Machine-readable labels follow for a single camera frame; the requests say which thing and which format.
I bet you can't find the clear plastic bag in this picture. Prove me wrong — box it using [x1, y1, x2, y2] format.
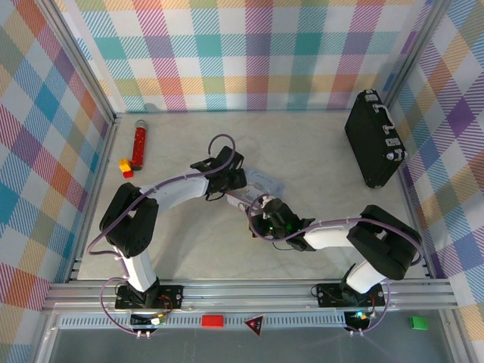
[225, 164, 286, 213]

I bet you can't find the red black triangle sticker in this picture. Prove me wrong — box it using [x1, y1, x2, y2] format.
[244, 314, 265, 337]

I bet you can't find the red tube with silver cap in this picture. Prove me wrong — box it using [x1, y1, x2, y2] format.
[130, 119, 149, 172]

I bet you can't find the black briefcase with metal fittings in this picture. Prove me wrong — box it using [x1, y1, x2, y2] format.
[343, 88, 410, 189]

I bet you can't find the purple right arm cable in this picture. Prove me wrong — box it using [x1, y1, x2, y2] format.
[247, 194, 424, 274]

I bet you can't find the aluminium frame rail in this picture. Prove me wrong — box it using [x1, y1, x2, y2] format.
[41, 278, 458, 313]

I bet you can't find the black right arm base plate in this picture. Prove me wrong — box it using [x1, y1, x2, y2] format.
[316, 282, 383, 308]

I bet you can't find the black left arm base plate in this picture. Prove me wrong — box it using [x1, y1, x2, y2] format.
[115, 283, 185, 311]

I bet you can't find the grey slotted cable duct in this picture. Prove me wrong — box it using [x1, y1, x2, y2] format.
[58, 315, 352, 329]

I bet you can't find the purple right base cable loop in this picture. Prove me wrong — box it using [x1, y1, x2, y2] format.
[346, 281, 391, 336]

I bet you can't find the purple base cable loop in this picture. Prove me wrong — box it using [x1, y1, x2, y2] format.
[99, 278, 175, 338]
[346, 281, 391, 336]

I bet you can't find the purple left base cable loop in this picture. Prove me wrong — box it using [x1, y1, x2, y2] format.
[99, 278, 175, 338]

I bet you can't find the aluminium frame post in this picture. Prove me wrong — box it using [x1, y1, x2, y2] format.
[380, 0, 455, 111]
[37, 0, 119, 128]

